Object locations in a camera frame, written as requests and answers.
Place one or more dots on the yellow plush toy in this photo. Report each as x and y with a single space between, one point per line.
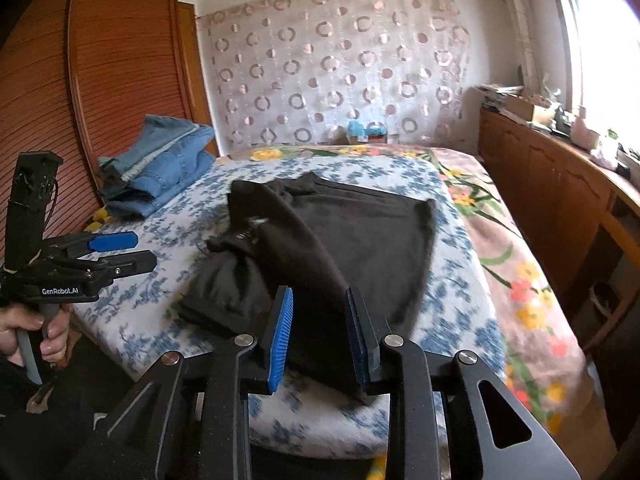
99 217

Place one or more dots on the wooden cabinet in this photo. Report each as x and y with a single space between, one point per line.
550 195

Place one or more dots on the pale pink bottle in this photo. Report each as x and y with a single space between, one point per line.
582 130

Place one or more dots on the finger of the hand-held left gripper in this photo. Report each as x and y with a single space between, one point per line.
112 242
135 261

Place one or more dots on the bed with floral sheet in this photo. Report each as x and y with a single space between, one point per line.
165 260

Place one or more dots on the stack of papers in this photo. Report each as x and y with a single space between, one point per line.
495 95

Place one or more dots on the open cardboard box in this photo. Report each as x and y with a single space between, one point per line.
530 107

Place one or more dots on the cardboard box with blue items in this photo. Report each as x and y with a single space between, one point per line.
367 132

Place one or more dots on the clear plastic bag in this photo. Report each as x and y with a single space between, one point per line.
607 152

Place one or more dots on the black pants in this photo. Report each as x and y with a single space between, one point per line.
330 240

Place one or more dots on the light blue folded jeans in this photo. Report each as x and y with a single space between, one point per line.
160 140

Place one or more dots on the dark blue folded jeans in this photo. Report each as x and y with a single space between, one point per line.
170 180

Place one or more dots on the wooden wardrobe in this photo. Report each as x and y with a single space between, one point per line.
100 85

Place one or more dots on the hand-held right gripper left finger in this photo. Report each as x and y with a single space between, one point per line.
280 340

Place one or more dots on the circle patterned curtain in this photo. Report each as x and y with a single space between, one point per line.
330 60

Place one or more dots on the white window drape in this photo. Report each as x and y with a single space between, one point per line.
517 15

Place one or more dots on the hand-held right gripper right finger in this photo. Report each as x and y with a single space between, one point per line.
356 340

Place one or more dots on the person's left hand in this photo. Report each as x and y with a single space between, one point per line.
52 342

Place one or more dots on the window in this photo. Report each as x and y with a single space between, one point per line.
605 50

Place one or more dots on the flowered pink blanket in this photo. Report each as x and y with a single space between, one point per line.
515 280

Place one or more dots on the person's left forearm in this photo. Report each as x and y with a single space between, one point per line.
40 425

